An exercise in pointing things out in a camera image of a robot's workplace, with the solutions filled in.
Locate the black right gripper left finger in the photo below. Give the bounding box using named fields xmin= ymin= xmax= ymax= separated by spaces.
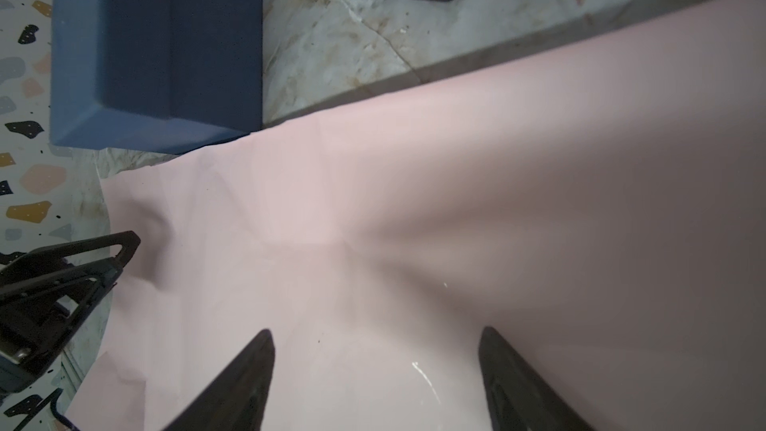
xmin=167 ymin=329 xmax=275 ymax=431

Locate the navy blue gift box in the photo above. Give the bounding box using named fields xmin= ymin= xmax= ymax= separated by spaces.
xmin=50 ymin=0 xmax=263 ymax=154

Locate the pink wrapping paper sheet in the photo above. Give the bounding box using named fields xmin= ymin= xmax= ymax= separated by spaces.
xmin=67 ymin=0 xmax=765 ymax=430

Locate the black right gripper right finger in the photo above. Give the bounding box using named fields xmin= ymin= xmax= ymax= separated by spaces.
xmin=478 ymin=326 xmax=592 ymax=431

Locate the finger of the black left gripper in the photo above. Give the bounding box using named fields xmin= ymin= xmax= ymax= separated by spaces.
xmin=1 ymin=231 xmax=141 ymax=374

